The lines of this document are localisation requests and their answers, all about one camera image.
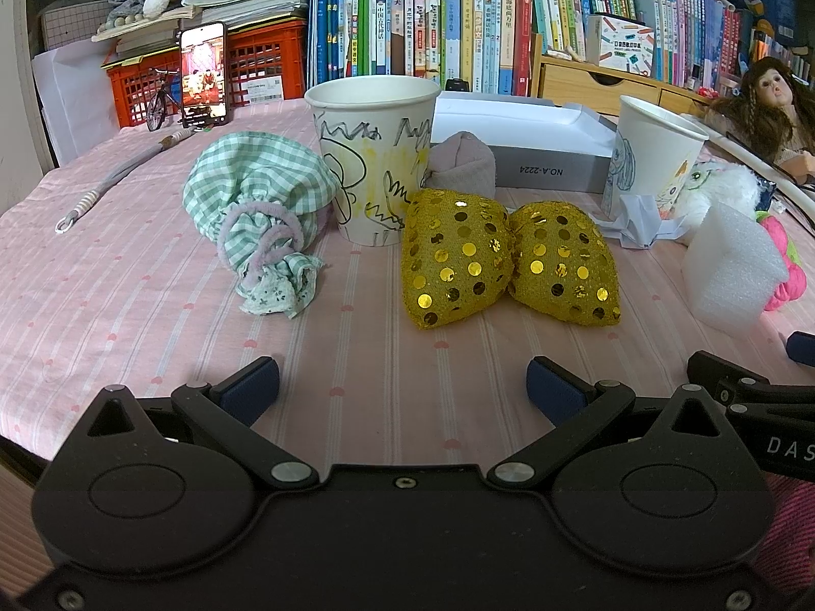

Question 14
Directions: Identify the pink green scrunchie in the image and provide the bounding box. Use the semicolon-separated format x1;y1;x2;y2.
755;211;808;312

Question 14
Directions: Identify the white foam block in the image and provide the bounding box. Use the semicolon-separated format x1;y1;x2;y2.
681;203;787;338

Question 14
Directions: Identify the white paper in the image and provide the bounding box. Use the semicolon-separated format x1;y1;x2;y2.
592;195;688;249

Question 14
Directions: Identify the white plush cat toy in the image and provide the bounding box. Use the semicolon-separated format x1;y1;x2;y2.
673;159;761;245

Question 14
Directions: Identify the gold sequin pillow bow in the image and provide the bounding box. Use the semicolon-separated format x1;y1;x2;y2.
400;189;621;328

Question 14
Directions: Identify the green checked drawstring pouch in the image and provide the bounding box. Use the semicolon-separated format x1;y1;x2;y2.
182;131;340;319

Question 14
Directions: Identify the grey knitted soft hat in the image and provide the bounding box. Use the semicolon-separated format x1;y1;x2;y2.
423;131;496;199

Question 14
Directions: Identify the pink striped tablecloth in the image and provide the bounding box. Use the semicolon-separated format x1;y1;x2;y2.
2;127;813;469

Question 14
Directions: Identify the white paper cup with drawing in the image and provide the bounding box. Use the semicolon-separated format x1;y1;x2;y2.
601;95;709;219

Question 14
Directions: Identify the long-haired doll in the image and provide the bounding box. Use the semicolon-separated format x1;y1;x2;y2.
704;57;813;186

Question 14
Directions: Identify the white grey cardboard box tray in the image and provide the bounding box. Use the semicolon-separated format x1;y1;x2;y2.
431;91;616;195

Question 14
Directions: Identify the miniature bicycle model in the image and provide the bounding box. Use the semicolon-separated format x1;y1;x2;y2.
146;68;181;131

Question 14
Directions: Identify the wooden drawer organizer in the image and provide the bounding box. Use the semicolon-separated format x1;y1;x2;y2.
530;35;709;116

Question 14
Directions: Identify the scribbled white paper cup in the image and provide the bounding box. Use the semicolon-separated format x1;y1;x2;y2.
305;74;441;247

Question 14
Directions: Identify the small black box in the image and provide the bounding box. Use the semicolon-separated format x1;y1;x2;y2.
445;79;470;93

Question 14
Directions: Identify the red plastic crate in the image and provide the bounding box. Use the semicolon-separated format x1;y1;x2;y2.
102;18;307;127

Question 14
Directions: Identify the white patterned label box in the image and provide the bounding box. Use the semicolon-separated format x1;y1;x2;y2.
586;14;655;77

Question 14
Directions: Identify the smartphone on stand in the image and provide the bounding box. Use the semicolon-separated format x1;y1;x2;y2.
180;22;228;128

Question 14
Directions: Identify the row of upright books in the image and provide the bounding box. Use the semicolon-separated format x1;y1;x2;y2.
307;0;811;95

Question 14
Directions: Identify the stack of books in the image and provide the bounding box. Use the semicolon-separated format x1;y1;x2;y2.
91;0;308;55

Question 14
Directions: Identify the white pipe frame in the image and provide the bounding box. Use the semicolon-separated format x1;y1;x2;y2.
683;115;815;230

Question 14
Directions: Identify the grey lanyard strap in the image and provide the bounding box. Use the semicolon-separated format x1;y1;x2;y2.
53;127;197;236

